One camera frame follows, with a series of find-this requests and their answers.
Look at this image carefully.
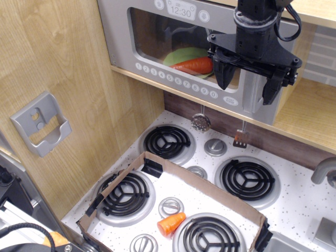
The grey middle stove knob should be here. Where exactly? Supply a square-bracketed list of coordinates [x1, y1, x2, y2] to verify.
[187, 166, 207, 180]

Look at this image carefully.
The front right black burner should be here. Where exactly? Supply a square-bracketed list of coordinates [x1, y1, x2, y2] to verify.
[172, 213, 247, 252]

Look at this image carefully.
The whole orange toy carrot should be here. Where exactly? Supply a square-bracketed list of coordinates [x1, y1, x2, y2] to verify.
[170, 57, 213, 75]

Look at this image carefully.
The grey wall phone holder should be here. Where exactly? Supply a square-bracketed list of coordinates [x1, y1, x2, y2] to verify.
[10, 91, 72, 158]

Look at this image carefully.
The hanging silver strainer spoon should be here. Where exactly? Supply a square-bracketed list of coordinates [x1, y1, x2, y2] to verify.
[191, 105, 211, 133]

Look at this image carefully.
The black braided cable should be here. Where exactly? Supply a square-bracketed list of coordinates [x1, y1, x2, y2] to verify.
[0, 222, 56, 252]

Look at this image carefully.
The grey toy microwave door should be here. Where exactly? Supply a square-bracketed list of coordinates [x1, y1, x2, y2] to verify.
[97, 0, 300, 126]

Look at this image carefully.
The grey toy sink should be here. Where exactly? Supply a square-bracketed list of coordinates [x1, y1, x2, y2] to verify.
[265, 217, 335, 251]

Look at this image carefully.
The grey centre front stove knob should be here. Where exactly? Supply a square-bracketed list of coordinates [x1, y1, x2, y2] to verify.
[158, 197, 184, 218]

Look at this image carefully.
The back left black burner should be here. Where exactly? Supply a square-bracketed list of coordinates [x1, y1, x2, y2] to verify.
[139, 124, 196, 166]

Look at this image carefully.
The grey stove knob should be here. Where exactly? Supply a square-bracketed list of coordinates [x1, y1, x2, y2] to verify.
[130, 234, 158, 252]
[204, 139, 227, 157]
[187, 166, 207, 180]
[158, 197, 184, 218]

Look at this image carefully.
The orange toy carrot piece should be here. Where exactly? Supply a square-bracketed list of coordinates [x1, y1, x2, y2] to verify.
[157, 212, 186, 236]

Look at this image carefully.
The hanging orange toy spatula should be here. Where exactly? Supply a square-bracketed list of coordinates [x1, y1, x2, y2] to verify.
[233, 121, 249, 149]

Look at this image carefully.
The brown cardboard frame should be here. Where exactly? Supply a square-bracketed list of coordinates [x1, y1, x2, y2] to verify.
[77, 152, 272, 251]

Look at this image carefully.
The black equipment at left edge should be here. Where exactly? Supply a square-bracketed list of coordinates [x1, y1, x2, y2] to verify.
[1, 166, 34, 216]

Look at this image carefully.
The grey toy faucet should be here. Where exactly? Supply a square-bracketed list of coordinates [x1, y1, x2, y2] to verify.
[311, 157, 335, 188]

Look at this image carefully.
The front left black burner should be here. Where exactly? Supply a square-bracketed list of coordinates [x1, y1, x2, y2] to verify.
[97, 171, 156, 227]

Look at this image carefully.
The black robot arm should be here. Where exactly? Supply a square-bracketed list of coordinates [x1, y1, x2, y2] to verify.
[208, 1, 302, 105]

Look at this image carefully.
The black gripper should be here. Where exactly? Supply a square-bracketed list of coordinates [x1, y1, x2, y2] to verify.
[207, 22, 302, 105]

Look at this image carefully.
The back right black burner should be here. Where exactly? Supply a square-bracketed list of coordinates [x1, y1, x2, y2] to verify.
[214, 156, 281, 210]

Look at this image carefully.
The black burner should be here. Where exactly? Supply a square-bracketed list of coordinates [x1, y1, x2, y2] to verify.
[139, 124, 196, 166]
[97, 171, 156, 227]
[172, 213, 247, 252]
[214, 156, 281, 210]

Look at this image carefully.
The grey back stove knob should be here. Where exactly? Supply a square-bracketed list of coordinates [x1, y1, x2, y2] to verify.
[204, 139, 227, 157]

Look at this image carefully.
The green toy plate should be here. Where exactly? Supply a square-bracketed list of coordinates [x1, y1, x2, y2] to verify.
[163, 47, 213, 78]

